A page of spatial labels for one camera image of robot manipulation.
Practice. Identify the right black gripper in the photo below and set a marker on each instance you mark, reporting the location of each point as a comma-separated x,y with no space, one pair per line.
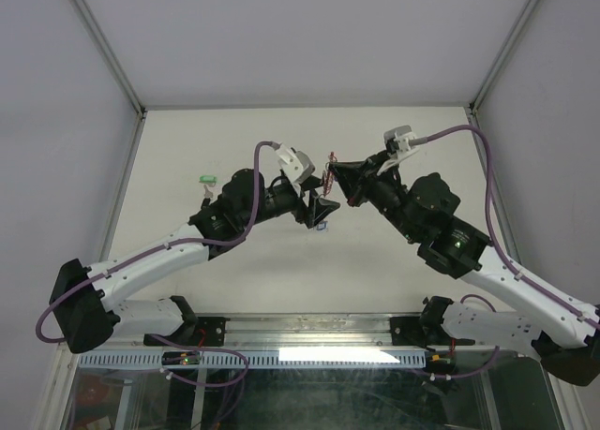
363,173

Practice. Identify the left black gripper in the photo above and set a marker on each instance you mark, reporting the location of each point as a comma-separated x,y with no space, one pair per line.
317,208

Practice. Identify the metal key holder red handle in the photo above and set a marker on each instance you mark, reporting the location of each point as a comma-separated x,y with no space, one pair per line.
327,184

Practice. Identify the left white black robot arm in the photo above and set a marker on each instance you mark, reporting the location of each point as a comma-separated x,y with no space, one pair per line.
95,303

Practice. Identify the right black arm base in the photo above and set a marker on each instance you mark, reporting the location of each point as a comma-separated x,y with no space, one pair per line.
423,332

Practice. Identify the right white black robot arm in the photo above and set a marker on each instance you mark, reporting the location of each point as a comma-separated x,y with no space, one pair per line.
544,323

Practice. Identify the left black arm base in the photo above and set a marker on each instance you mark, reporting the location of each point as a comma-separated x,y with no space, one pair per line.
206,329

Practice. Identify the green tagged key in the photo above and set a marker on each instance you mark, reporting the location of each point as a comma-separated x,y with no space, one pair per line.
208,183

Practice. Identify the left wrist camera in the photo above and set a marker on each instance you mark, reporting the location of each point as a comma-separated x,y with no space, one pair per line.
296,166

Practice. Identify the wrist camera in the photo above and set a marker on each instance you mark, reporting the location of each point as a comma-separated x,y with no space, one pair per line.
398,146
296,166

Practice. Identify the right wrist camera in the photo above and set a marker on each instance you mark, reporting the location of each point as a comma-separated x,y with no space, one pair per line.
398,146

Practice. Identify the aluminium mounting rail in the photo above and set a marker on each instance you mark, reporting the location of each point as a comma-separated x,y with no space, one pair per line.
255,330

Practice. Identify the grey slotted cable duct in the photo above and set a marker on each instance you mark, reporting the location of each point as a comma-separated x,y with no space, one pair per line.
284,358

